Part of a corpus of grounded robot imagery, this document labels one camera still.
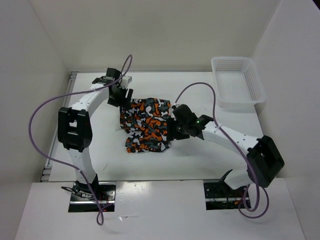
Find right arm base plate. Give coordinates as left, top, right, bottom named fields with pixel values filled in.
left=203, top=179, right=246, bottom=211

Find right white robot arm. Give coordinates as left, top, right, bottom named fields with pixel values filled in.
left=166, top=104, right=285, bottom=197

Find white plastic basket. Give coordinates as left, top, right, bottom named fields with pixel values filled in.
left=211, top=56, right=267, bottom=110

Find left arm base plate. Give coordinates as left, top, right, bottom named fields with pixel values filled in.
left=62, top=181, right=116, bottom=213

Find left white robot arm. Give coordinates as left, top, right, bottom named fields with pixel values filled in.
left=57, top=68, right=133, bottom=200

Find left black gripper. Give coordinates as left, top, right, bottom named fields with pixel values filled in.
left=107, top=85, right=134, bottom=111

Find orange camouflage shorts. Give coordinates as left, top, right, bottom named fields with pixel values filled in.
left=119, top=97, right=171, bottom=154

